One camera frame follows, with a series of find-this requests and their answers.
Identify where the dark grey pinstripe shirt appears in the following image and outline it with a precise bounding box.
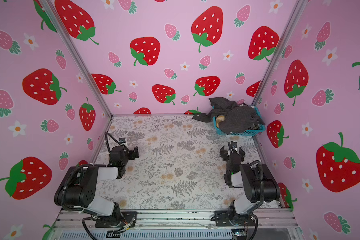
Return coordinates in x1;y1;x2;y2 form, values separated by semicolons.
193;97;265;135

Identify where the yellow plaid shirt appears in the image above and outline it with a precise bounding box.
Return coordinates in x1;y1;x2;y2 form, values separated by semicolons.
216;115;225;128

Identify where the teal plastic basket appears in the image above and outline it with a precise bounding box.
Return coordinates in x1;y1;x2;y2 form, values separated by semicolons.
212;105;265;136

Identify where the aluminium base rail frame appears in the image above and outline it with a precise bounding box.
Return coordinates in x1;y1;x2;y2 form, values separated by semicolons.
49;208;304;240

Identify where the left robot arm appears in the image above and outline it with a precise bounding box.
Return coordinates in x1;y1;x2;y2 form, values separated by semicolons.
54;145;139;230

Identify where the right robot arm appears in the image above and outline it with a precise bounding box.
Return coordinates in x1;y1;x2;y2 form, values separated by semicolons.
211;142;281;227

